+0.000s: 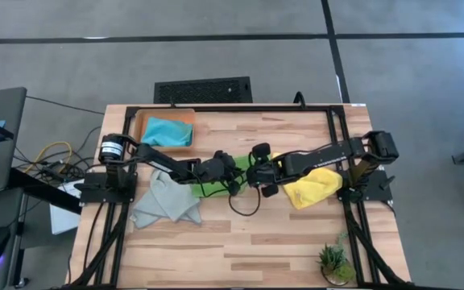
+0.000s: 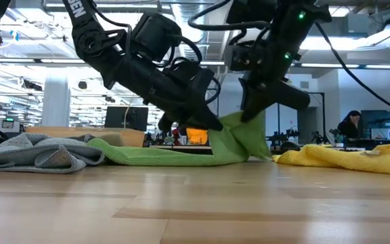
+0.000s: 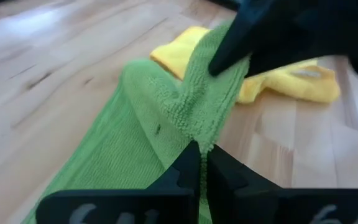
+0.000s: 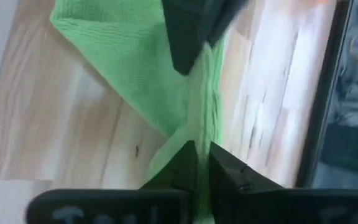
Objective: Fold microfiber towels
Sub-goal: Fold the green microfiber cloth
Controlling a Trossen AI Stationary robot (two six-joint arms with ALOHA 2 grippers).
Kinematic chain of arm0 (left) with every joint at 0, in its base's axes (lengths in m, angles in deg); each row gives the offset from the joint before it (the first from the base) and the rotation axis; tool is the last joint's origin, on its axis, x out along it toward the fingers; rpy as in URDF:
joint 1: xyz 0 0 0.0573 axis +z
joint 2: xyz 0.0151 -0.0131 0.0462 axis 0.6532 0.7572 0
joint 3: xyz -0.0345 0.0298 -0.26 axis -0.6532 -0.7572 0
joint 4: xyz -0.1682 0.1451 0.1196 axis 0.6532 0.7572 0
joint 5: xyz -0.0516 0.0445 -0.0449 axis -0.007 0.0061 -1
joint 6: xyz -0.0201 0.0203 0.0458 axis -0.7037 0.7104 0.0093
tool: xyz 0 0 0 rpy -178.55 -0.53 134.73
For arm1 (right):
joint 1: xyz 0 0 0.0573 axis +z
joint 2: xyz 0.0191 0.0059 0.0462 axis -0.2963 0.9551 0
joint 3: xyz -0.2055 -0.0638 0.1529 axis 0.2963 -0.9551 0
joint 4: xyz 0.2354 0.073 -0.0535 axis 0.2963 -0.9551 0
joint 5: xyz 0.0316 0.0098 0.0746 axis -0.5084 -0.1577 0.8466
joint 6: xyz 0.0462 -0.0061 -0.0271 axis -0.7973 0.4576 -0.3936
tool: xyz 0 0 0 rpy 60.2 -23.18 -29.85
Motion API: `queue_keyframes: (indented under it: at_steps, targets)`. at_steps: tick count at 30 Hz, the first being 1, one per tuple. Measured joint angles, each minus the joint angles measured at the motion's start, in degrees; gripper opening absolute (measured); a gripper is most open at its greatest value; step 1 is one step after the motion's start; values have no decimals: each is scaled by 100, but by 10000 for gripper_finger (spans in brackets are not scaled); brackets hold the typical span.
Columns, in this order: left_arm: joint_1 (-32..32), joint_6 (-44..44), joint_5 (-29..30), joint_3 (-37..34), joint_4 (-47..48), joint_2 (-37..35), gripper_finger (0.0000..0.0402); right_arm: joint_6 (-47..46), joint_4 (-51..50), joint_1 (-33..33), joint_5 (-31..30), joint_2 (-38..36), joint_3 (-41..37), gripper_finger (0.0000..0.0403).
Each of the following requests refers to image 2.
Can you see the tan cardboard bin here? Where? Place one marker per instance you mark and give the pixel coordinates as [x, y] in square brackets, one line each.
[127, 135]

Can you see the grey microfiber towel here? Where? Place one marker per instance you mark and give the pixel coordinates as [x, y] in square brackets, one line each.
[29, 152]

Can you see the round black ceiling speaker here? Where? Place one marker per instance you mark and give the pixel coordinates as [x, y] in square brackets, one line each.
[82, 84]

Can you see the black background monitor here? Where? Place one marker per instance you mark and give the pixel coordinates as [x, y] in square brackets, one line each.
[127, 118]

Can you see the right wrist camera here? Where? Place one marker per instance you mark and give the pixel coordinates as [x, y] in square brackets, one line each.
[242, 57]

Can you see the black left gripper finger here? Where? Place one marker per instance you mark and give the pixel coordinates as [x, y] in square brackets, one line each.
[193, 117]
[204, 110]

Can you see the long ceiling light bar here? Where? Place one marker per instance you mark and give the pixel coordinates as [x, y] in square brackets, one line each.
[63, 61]

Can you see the person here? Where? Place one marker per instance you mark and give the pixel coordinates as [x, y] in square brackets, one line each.
[349, 127]

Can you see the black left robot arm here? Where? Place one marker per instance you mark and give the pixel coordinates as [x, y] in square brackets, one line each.
[90, 37]

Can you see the black background gantry frame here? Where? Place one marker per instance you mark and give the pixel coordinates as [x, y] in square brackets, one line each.
[323, 115]

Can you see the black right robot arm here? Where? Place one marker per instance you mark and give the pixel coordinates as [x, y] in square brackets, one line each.
[293, 34]

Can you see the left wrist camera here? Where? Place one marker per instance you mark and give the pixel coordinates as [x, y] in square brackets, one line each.
[191, 76]

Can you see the yellow microfiber towel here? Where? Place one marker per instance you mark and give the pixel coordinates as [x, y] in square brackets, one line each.
[350, 159]

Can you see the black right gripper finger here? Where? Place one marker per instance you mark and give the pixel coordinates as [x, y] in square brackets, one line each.
[245, 98]
[259, 100]

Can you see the white building pillar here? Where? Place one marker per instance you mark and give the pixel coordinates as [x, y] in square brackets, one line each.
[56, 105]

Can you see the orange background cloth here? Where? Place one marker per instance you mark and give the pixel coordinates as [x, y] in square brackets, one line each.
[197, 135]

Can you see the green microfiber towel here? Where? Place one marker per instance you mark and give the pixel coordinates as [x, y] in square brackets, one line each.
[229, 142]

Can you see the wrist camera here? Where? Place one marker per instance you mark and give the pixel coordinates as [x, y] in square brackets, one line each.
[191, 76]
[242, 57]

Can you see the black background robot arm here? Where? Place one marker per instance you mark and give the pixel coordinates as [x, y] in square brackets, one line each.
[281, 139]

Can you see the black aluminium table frame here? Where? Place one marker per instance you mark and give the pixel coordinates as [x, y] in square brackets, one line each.
[178, 150]

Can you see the dark background monitor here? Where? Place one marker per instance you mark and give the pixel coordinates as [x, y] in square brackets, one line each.
[378, 123]

